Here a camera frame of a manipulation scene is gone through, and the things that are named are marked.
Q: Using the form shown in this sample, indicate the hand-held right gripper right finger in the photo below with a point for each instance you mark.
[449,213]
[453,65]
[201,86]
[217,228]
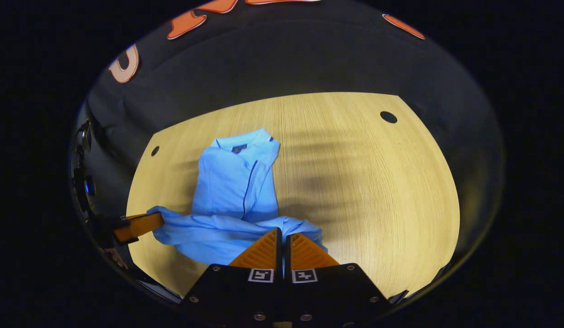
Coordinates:
[332,296]

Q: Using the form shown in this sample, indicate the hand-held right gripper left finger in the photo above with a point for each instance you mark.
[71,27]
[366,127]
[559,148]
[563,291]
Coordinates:
[236,296]

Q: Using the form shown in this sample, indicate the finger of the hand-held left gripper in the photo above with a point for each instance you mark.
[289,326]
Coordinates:
[138,226]

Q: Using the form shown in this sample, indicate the light blue T-shirt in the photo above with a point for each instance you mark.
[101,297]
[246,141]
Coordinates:
[227,187]

